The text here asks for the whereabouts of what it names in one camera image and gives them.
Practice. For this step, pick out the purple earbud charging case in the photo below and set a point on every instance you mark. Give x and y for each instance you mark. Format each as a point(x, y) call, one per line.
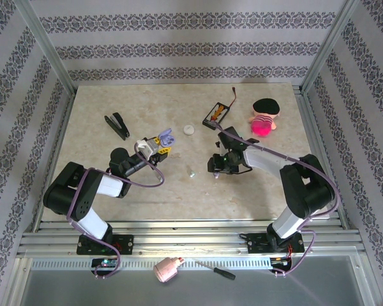
point(167, 138)

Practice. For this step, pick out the white round earbud case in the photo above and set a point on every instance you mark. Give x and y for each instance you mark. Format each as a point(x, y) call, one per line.
point(188, 130)

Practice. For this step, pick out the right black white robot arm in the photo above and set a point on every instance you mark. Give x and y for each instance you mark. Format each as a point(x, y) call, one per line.
point(306, 191)

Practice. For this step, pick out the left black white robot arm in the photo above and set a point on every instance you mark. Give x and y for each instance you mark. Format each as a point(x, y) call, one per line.
point(83, 197)

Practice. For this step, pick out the black stapler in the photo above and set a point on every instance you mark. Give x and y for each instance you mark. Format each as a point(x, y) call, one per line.
point(116, 124)

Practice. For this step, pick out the black battery holder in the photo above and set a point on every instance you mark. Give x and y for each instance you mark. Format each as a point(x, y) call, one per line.
point(214, 114)

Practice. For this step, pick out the pink plush doll black hair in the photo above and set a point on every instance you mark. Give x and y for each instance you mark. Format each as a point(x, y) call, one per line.
point(263, 118)

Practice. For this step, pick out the left controller board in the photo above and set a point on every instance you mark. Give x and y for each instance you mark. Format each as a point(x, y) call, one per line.
point(105, 262)

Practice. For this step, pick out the controller board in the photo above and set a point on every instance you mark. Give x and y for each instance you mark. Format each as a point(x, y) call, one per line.
point(279, 260)
point(105, 262)

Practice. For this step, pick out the right controller board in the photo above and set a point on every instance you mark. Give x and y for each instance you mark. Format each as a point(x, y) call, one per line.
point(279, 260)

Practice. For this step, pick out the pink bottle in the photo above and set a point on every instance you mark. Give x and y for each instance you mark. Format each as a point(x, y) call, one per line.
point(166, 270)

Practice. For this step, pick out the grey metal panel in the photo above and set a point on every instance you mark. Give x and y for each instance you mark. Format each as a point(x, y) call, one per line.
point(191, 293)

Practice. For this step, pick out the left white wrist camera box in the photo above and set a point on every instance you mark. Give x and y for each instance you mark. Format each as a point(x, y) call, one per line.
point(148, 147)

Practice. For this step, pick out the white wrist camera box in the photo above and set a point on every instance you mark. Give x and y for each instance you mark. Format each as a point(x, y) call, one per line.
point(148, 147)
point(221, 145)

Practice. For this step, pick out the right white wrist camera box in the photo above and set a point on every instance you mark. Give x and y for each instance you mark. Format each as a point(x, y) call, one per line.
point(221, 145)

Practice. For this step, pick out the aluminium side rail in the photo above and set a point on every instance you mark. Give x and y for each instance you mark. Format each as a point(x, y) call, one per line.
point(62, 127)
point(312, 127)

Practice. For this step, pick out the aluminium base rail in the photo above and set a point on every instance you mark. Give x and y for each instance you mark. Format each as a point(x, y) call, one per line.
point(191, 242)

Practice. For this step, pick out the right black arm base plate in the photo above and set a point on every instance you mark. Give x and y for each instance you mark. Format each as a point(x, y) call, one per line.
point(258, 245)

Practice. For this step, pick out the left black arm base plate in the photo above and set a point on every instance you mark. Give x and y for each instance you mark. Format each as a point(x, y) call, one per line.
point(126, 243)

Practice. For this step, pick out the aluminium frame post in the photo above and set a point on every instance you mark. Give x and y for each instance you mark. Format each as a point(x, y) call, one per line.
point(49, 48)
point(328, 48)

